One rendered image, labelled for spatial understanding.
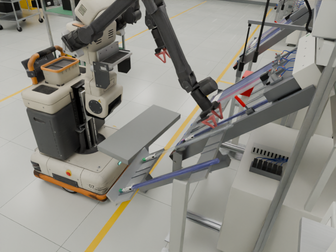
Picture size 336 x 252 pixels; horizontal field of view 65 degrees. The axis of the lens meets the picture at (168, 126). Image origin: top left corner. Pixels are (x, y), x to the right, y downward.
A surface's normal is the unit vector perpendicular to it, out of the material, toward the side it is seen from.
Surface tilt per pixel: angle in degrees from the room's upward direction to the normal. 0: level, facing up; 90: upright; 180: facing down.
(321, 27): 90
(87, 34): 89
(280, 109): 90
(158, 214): 0
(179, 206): 90
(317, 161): 0
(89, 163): 0
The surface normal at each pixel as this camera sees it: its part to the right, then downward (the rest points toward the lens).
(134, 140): 0.03, -0.82
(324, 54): -0.43, 0.51
